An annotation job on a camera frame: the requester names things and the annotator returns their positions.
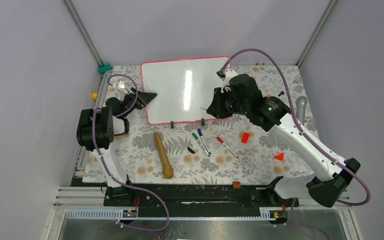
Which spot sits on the blue whiteboard marker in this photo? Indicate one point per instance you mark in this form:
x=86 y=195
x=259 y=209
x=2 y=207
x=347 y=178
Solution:
x=203 y=141

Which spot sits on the gold toy microphone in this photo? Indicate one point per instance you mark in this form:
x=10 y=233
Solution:
x=167 y=169

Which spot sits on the green whiteboard marker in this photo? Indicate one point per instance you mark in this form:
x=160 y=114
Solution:
x=200 y=144

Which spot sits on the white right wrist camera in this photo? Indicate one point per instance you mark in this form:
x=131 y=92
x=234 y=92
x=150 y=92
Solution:
x=226 y=74

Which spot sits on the silver toy microphone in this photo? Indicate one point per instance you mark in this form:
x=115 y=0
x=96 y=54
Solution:
x=301 y=104

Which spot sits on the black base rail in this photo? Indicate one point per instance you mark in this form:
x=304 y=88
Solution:
x=198 y=200

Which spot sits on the small brown cube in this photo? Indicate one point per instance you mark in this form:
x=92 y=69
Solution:
x=236 y=185

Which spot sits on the pink framed whiteboard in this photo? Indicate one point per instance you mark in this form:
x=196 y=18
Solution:
x=184 y=88

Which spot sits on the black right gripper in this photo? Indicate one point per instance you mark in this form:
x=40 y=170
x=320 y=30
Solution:
x=216 y=109

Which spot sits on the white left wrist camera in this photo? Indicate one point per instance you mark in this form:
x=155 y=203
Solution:
x=121 y=86

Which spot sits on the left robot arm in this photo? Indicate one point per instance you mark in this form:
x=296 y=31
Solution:
x=97 y=130

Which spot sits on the floral patterned table mat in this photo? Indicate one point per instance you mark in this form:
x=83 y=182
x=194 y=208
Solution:
x=256 y=165

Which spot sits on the red whiteboard marker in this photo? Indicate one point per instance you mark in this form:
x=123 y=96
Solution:
x=227 y=147

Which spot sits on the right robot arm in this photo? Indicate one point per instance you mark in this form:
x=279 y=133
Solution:
x=332 y=173

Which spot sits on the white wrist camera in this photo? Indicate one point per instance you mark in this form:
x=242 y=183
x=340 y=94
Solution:
x=121 y=86
x=226 y=74

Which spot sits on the teal clamp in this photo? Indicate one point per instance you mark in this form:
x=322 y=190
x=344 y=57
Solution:
x=104 y=68

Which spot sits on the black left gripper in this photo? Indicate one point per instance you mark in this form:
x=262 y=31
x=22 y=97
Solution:
x=143 y=98

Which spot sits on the red triangular block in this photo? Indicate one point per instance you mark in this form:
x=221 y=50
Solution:
x=280 y=156

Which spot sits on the black marker cap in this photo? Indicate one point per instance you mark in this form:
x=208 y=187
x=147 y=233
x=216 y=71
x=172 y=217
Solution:
x=191 y=150

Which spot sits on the small red block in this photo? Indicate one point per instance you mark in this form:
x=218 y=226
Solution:
x=245 y=138

